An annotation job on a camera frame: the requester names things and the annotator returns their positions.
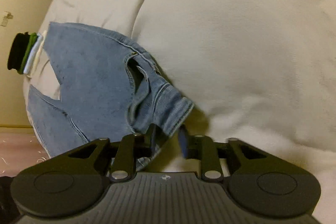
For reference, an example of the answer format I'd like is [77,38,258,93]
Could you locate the white bed sheet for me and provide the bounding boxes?
[23,0,336,224]

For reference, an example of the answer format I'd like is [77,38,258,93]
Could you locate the light blue folded garment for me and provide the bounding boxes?
[23,33,44,75]

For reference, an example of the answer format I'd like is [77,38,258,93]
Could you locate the black folded garment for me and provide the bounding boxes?
[7,32,30,71]

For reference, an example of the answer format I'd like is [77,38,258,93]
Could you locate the green folded garment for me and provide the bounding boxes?
[18,33,38,75]

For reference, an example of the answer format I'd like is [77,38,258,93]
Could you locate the blue denim jeans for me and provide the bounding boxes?
[27,22,193,157]

